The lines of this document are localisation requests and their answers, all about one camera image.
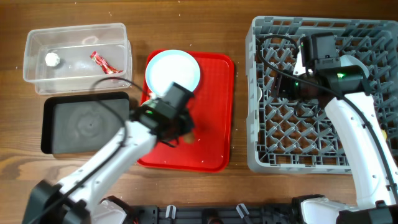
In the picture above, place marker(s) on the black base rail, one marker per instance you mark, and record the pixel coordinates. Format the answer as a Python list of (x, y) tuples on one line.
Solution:
[(241, 213)]

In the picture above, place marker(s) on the orange carrot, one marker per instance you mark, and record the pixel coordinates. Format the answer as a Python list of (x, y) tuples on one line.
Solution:
[(189, 138)]

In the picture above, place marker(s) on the yellow plastic cup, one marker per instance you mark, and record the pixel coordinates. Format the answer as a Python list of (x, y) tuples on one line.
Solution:
[(384, 134)]

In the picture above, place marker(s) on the light blue plate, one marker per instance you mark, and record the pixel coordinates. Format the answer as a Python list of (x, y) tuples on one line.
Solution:
[(172, 66)]

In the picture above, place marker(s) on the clear plastic storage box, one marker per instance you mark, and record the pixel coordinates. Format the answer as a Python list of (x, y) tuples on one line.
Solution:
[(76, 72)]

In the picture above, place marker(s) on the red plastic tray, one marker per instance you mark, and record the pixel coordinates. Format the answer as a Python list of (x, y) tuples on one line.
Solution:
[(211, 110)]

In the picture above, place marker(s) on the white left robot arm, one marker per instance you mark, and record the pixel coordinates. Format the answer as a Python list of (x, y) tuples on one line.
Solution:
[(77, 196)]

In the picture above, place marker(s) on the light blue bowl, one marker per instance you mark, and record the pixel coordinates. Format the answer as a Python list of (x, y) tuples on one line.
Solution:
[(349, 60)]

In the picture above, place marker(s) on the white plastic spoon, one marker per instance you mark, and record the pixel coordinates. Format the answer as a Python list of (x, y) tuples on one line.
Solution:
[(259, 95)]

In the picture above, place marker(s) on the black tray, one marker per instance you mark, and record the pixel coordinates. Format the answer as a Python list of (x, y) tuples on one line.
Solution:
[(75, 124)]

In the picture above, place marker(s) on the grey dishwasher rack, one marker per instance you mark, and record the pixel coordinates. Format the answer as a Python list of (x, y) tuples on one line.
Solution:
[(286, 137)]

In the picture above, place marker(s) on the red snack wrapper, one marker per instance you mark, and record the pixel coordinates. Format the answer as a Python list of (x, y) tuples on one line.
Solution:
[(105, 66)]

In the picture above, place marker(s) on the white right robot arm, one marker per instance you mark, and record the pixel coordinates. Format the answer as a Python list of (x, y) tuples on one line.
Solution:
[(340, 84)]

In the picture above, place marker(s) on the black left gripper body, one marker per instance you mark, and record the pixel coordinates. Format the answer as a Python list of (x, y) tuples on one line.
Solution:
[(185, 125)]

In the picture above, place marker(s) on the crumpled white paper ball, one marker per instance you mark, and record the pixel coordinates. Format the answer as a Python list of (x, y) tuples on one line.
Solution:
[(52, 59)]

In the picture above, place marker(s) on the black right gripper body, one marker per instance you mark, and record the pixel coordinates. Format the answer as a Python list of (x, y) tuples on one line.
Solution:
[(280, 86)]

